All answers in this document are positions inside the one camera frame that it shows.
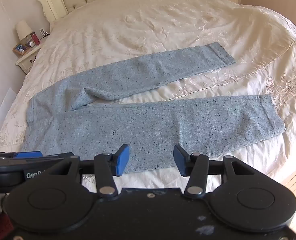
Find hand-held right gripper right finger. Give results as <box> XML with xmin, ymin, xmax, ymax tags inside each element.
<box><xmin>173</xmin><ymin>144</ymin><xmax>252</xmax><ymax>197</ymax></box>

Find dark red cloth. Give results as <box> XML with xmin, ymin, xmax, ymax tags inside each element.
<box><xmin>0</xmin><ymin>211</ymin><xmax>14</xmax><ymax>239</ymax></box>

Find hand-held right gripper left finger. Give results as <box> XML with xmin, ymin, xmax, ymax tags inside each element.
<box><xmin>48</xmin><ymin>144</ymin><xmax>130</xmax><ymax>197</ymax></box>

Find cream nightstand with drawer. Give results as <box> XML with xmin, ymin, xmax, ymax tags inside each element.
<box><xmin>15</xmin><ymin>40</ymin><xmax>49</xmax><ymax>75</ymax></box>

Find blue-grey speckled pants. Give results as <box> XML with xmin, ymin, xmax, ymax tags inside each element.
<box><xmin>20</xmin><ymin>42</ymin><xmax>286</xmax><ymax>176</ymax></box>

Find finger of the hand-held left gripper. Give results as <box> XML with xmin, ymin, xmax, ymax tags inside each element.
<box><xmin>0</xmin><ymin>151</ymin><xmax>73</xmax><ymax>165</ymax></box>

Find small red box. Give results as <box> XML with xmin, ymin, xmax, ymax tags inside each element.
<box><xmin>30</xmin><ymin>31</ymin><xmax>41</xmax><ymax>46</ymax></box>

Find small wooden photo frame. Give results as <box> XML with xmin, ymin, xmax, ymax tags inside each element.
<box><xmin>12</xmin><ymin>43</ymin><xmax>28</xmax><ymax>56</ymax></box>

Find cream embroidered bedspread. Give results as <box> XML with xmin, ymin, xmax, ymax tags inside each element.
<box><xmin>0</xmin><ymin>0</ymin><xmax>296</xmax><ymax>188</ymax></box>

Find white shade table lamp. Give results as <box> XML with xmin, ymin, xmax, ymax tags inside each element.
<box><xmin>15</xmin><ymin>20</ymin><xmax>34</xmax><ymax>42</ymax></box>

